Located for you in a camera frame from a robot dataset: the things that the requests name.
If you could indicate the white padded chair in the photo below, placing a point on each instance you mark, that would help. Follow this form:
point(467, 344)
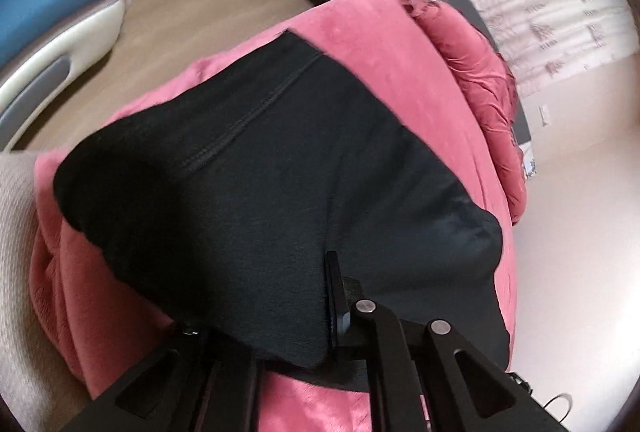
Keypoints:
point(55, 57)

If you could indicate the pink fleece blanket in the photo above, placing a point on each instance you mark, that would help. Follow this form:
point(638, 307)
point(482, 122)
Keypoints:
point(360, 47)

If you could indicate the cream cloth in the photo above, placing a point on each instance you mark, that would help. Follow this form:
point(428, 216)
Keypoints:
point(25, 262)

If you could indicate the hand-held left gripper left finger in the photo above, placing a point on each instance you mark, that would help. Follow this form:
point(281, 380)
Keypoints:
point(150, 392)

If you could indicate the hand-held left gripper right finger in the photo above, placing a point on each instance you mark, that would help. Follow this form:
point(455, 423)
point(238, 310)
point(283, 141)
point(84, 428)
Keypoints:
point(334, 297)

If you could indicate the black pants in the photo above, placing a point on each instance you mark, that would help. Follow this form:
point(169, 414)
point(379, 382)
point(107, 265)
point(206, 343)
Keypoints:
point(240, 192)

